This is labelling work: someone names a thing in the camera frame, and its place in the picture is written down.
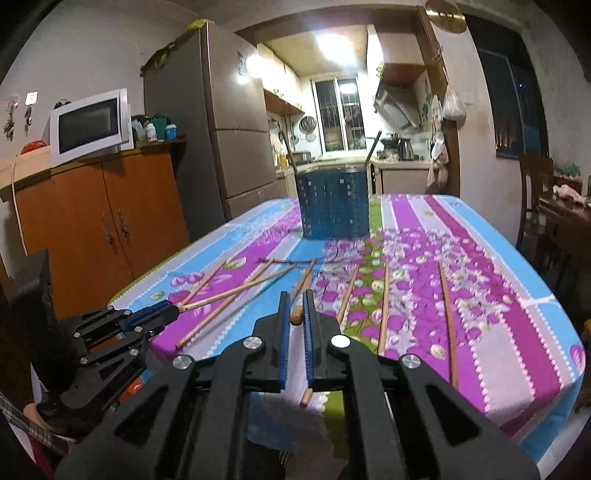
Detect wooden chair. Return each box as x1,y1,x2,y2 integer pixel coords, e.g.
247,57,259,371
515,153,555,251

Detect white cable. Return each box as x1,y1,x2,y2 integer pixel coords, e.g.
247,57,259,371
11,154,29,252

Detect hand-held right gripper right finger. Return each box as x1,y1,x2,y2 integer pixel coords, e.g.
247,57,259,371
302,289,542,480

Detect kitchen window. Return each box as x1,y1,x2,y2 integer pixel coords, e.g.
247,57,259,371
311,76,366,156

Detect white microwave oven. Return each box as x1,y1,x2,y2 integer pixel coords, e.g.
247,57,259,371
49,88,135,168

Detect floral striped tablecloth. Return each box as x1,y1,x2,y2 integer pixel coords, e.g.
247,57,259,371
108,194,587,464

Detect row of kitchen wall cabinets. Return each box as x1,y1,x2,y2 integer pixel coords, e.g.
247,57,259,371
257,42,306,117

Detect wooden dining table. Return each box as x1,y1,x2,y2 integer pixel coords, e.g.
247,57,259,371
537,191,591,298

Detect green yellow bundle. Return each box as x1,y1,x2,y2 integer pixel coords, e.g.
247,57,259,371
140,17,207,73

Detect kitchen wall cabinet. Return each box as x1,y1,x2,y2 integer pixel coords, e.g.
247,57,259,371
373,22,428,86

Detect white hanging plastic bag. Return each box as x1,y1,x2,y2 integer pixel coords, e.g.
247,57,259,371
442,85,467,122

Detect hanging cloth bundle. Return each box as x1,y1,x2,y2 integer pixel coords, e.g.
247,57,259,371
426,94,451,186

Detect light wooden chopstick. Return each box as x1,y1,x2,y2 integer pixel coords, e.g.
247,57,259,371
175,259,275,350
180,260,228,306
379,261,389,356
291,258,318,304
181,265,297,310
437,263,459,389
337,263,361,324
290,305,315,408

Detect grey refrigerator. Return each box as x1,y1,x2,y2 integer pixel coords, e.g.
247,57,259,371
142,23,290,241

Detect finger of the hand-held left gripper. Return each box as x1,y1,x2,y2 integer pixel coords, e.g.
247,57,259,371
59,322,166,408
58,300,181,350

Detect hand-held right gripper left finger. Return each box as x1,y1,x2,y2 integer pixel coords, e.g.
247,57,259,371
54,291,293,480

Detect steel range hood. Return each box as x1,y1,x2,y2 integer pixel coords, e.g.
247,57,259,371
372,83,424,133

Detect orange wooden cabinet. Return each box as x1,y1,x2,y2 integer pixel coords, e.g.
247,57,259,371
0,135,193,298

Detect blue perforated utensil holder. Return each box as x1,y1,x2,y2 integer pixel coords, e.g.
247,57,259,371
295,167,371,241

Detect hanging keys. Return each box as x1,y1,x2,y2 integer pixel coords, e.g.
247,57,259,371
2,99,36,140

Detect dark window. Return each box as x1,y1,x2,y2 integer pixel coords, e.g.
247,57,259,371
464,13,550,161

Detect ceiling light panel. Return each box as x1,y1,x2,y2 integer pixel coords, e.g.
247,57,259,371
316,27,366,71

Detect person's left forearm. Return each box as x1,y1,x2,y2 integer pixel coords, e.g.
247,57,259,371
0,390,71,462

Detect gold wall clock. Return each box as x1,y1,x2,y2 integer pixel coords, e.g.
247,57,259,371
424,0,467,33

